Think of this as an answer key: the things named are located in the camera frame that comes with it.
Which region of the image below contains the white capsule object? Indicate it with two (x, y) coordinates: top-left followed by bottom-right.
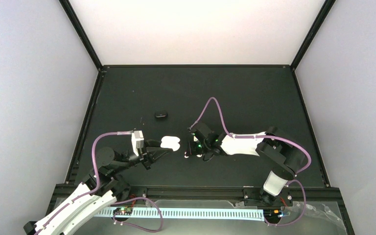
(160, 136), (180, 151)

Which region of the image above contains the black earbud charging case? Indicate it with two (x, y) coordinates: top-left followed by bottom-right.
(154, 111), (168, 118)

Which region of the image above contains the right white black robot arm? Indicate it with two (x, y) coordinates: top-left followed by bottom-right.
(184, 122), (310, 206)

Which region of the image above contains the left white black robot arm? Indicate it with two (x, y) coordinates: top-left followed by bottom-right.
(23, 136), (180, 235)

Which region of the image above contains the clear plastic sheet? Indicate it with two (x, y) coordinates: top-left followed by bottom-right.
(228, 200), (344, 231)

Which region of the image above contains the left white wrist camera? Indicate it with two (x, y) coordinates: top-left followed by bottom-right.
(131, 130), (144, 156)

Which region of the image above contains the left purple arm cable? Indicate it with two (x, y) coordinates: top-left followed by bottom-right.
(34, 130), (134, 235)

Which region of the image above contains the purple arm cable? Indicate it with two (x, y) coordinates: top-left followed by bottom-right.
(188, 96), (312, 176)
(34, 130), (134, 235)

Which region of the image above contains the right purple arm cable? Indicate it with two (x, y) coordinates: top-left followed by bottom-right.
(188, 96), (312, 176)

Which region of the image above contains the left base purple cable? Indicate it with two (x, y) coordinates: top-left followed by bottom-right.
(112, 197), (164, 233)

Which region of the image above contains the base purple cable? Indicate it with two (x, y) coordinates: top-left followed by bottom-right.
(264, 179), (307, 227)
(112, 197), (164, 233)

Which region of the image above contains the white slotted cable duct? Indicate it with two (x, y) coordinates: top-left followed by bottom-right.
(96, 207), (264, 221)

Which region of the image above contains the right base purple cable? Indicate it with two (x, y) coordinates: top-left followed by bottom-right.
(264, 179), (307, 227)

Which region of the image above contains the black front mounting rail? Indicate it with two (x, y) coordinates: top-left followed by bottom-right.
(50, 183), (343, 208)

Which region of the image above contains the left black frame post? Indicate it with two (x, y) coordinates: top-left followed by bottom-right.
(59, 0), (103, 71)

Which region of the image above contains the black frame post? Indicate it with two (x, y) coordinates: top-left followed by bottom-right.
(59, 0), (103, 71)
(290, 0), (336, 71)

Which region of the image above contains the right black frame post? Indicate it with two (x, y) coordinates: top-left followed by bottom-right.
(290, 0), (336, 71)

